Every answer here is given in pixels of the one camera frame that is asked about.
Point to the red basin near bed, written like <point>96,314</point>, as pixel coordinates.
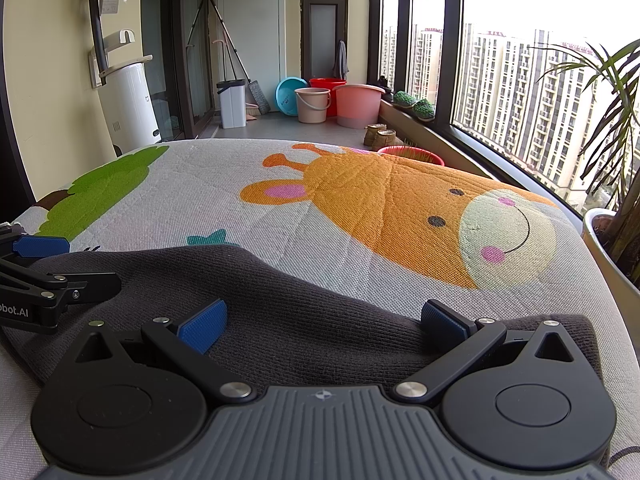
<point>400,151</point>

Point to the blue basin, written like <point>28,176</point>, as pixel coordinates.
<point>287,95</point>

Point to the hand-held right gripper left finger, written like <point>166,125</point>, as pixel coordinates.
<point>205,327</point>

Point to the grey hanging cloth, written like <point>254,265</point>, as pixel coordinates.
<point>341,60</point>

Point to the flat mop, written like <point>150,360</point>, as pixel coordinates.
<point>258,97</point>

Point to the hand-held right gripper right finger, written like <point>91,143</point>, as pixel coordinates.
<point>442,325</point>

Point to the black framed window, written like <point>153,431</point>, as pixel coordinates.
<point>450,60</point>

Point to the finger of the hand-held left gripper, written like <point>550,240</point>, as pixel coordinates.
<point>42,246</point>
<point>95,285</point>

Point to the pink bucket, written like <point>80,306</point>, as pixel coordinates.
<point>357,105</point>

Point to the dark grey garment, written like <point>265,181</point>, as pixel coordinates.
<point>300,320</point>

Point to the brown boot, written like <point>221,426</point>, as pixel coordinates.
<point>374,135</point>
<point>386,141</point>

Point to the green palm plant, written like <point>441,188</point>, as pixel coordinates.
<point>627,210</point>

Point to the beige bucket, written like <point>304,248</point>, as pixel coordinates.
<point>312,107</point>

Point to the small dark object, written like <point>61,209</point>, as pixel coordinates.
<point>386,84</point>

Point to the printed cartoon animal mat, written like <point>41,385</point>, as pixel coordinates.
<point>375,210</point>

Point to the white cylindrical appliance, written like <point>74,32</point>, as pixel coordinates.
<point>132,105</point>

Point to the tall frosted cabinet door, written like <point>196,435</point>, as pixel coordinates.
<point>322,30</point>

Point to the white plant pot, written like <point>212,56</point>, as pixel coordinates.
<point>605,270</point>

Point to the white mop bin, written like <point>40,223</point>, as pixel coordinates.
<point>232,107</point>

